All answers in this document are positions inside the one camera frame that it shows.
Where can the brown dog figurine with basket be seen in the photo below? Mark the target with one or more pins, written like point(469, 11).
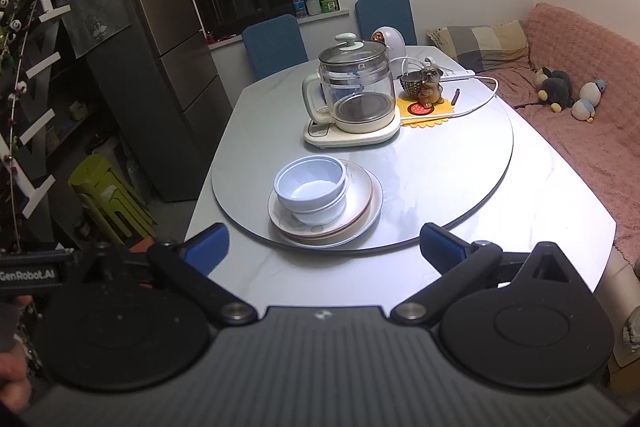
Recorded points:
point(431, 93)

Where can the stack of green plastic stools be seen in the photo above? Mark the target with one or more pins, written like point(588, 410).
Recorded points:
point(107, 197)

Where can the blue upholstered chair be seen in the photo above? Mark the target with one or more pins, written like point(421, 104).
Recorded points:
point(275, 49)
point(385, 19)

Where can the small red ornament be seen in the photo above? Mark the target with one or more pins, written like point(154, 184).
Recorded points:
point(212, 37)

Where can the yellow scalloped mat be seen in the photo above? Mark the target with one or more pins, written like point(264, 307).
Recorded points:
point(445, 115)

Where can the plaid pillow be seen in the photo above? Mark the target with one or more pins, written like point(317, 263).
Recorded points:
point(480, 47)

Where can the pink rimmed plate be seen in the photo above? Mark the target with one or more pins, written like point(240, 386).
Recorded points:
point(345, 234)

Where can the person's left hand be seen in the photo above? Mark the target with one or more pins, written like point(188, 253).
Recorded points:
point(12, 379)

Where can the white humidifier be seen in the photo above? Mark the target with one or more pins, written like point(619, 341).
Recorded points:
point(393, 44)

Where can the blue penguin plush toy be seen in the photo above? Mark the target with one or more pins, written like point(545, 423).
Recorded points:
point(587, 104)

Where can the pale blue bowl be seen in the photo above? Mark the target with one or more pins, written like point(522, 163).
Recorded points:
point(320, 218)
point(310, 196)

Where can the grey towel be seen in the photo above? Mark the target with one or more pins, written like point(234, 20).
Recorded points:
point(95, 7)

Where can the orange cardboard box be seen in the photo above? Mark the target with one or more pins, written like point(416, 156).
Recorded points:
point(140, 246)

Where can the large white plate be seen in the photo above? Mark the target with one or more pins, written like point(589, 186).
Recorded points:
point(378, 203)

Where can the dark marker pen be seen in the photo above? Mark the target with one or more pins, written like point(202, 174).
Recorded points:
point(455, 97)

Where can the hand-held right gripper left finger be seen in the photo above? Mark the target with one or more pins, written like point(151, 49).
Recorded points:
point(207, 244)

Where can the green container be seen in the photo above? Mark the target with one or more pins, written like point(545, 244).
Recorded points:
point(330, 6)

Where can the cream kettle base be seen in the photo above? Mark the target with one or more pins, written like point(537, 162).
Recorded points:
point(350, 138)

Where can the white cup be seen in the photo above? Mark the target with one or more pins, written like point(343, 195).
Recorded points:
point(313, 8)

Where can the grey refrigerator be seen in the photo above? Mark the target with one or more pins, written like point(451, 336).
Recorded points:
point(165, 57)

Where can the white ladder shelf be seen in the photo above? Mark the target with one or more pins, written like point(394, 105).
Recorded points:
point(52, 13)

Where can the panda ornament garland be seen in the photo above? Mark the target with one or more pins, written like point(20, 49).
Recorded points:
point(16, 25)

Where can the tan cardboard box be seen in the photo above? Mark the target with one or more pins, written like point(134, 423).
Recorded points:
point(625, 374)

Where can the dark grey plush toy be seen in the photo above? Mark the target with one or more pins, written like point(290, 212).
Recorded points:
point(555, 89)

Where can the clear water bottle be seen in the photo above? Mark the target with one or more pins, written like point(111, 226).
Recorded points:
point(298, 2)

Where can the round glass turntable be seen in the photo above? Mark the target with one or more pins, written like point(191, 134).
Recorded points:
point(440, 177)

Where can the pink covered sofa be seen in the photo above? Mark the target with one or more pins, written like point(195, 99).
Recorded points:
point(575, 142)

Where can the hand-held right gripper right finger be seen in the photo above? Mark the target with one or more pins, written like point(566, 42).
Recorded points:
point(442, 248)

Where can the white power strip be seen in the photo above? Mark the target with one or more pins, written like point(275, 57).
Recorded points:
point(457, 74)

